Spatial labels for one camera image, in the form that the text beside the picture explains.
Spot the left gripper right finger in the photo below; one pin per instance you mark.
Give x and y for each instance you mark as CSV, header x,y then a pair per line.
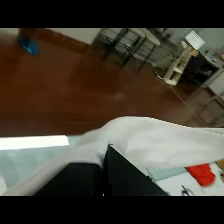
x,y
128,176

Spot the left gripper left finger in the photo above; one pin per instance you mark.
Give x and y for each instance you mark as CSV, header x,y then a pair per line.
x,y
71,180

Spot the white shirt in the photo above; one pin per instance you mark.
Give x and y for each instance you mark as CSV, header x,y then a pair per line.
x,y
160,141

